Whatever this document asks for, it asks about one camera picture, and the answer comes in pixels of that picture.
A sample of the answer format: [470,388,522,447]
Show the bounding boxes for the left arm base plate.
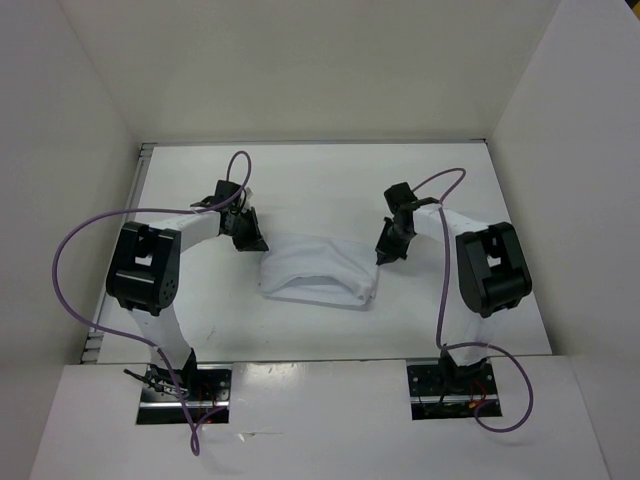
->
[124,363,232,425]

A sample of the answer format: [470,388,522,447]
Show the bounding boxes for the white skirt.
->
[258,233,379,308]

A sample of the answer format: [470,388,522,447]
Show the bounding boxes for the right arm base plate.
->
[406,358,502,421]

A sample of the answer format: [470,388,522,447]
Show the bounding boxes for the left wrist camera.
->
[191,180,252,209]

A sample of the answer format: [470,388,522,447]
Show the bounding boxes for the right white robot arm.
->
[376,198,532,393]

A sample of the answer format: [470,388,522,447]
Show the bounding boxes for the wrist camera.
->
[384,182,439,214]
[191,180,252,209]

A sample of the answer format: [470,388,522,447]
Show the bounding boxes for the aluminium table frame rail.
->
[79,142,157,365]

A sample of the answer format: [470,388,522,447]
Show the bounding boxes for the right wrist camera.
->
[384,182,439,214]

